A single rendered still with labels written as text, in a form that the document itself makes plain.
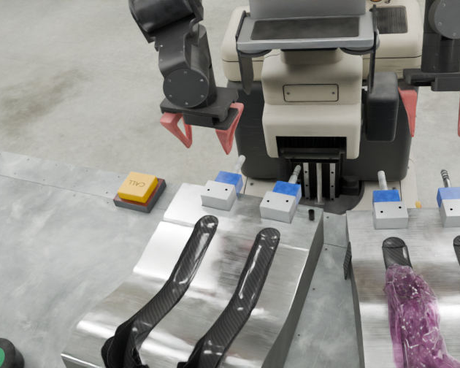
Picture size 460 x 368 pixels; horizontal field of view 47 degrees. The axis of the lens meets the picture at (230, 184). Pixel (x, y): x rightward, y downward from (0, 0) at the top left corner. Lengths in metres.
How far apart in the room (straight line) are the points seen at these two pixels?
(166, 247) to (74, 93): 2.21
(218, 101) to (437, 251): 0.41
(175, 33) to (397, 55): 0.86
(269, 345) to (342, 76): 0.65
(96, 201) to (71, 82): 2.05
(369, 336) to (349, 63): 0.64
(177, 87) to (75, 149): 1.99
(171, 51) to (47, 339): 0.53
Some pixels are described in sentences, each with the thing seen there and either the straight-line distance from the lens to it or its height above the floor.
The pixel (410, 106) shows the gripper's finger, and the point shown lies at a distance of 0.83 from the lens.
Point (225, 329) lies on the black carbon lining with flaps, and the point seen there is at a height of 0.90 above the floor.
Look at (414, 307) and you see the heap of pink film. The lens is 0.74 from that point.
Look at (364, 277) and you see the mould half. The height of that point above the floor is 0.87.
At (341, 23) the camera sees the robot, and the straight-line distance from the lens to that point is 1.05.
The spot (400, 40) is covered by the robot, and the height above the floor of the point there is 0.81.
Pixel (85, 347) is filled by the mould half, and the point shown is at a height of 0.93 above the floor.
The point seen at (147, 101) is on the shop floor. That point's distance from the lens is 2.78.
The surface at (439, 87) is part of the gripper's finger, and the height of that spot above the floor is 1.07.
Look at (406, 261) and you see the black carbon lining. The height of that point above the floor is 0.85.
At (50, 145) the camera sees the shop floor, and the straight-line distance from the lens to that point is 2.71.
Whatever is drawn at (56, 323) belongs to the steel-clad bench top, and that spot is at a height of 0.80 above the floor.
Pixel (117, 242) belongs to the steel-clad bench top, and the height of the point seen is 0.80.
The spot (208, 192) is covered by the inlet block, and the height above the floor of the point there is 0.92.
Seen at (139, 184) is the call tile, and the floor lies 0.84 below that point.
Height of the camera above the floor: 1.55
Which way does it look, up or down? 45 degrees down
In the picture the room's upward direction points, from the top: 11 degrees counter-clockwise
